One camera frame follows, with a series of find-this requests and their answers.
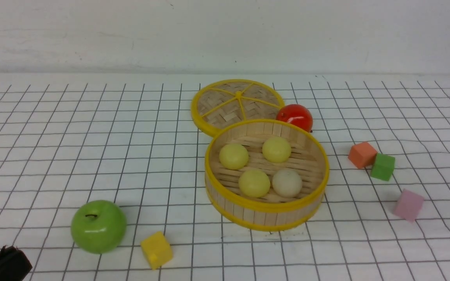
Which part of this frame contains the yellow bun front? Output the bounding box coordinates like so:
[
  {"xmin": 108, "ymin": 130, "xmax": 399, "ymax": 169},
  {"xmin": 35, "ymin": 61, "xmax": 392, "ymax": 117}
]
[{"xmin": 239, "ymin": 169, "xmax": 270, "ymax": 198}]

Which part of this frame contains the yellow cube block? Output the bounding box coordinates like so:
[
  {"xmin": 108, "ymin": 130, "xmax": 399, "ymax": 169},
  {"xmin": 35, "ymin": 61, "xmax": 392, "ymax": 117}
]
[{"xmin": 140, "ymin": 231, "xmax": 173, "ymax": 270}]

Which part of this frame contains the white grid tablecloth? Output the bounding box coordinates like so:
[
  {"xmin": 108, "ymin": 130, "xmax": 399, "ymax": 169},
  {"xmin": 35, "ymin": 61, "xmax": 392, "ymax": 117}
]
[{"xmin": 0, "ymin": 74, "xmax": 450, "ymax": 281}]

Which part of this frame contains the pink cube block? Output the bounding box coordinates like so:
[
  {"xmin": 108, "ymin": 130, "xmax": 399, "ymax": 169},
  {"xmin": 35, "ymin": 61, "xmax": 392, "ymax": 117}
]
[{"xmin": 393, "ymin": 190, "xmax": 425, "ymax": 223}]

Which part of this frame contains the green cube block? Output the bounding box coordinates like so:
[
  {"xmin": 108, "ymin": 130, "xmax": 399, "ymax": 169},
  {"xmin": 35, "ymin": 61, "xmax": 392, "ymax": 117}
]
[{"xmin": 370, "ymin": 153, "xmax": 395, "ymax": 181}]

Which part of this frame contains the woven bamboo steamer lid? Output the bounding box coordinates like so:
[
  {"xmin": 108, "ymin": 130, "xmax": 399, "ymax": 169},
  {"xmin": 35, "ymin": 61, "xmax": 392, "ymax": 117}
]
[{"xmin": 190, "ymin": 79, "xmax": 285, "ymax": 137}]

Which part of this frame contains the bamboo steamer tray yellow rim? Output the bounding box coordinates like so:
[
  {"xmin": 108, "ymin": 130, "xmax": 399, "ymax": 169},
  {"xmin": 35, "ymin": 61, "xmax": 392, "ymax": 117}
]
[{"xmin": 205, "ymin": 119, "xmax": 330, "ymax": 232}]

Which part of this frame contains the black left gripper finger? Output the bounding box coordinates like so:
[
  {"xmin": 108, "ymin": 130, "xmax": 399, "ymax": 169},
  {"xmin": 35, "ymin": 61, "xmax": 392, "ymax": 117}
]
[{"xmin": 0, "ymin": 246, "xmax": 33, "ymax": 281}]

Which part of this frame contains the green apple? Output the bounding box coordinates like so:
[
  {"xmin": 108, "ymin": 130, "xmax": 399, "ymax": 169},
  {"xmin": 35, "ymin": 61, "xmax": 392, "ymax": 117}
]
[{"xmin": 70, "ymin": 200, "xmax": 127, "ymax": 254}]

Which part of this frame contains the yellow bun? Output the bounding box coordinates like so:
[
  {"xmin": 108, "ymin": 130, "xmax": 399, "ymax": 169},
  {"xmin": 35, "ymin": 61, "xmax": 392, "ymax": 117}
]
[
  {"xmin": 218, "ymin": 143, "xmax": 249, "ymax": 170},
  {"xmin": 261, "ymin": 136, "xmax": 291, "ymax": 163},
  {"xmin": 239, "ymin": 169, "xmax": 270, "ymax": 198}
]

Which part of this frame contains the beige bun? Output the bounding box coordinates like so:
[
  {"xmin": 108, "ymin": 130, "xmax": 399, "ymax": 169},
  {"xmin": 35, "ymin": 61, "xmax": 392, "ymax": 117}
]
[{"xmin": 272, "ymin": 168, "xmax": 302, "ymax": 198}]

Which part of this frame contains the red tomato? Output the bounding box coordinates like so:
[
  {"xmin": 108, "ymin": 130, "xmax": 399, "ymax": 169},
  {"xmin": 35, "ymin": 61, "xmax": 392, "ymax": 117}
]
[{"xmin": 276, "ymin": 104, "xmax": 314, "ymax": 133}]

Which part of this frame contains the orange cube block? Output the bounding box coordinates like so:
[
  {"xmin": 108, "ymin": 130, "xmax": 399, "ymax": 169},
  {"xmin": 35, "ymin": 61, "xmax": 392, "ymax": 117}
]
[{"xmin": 348, "ymin": 142, "xmax": 377, "ymax": 169}]

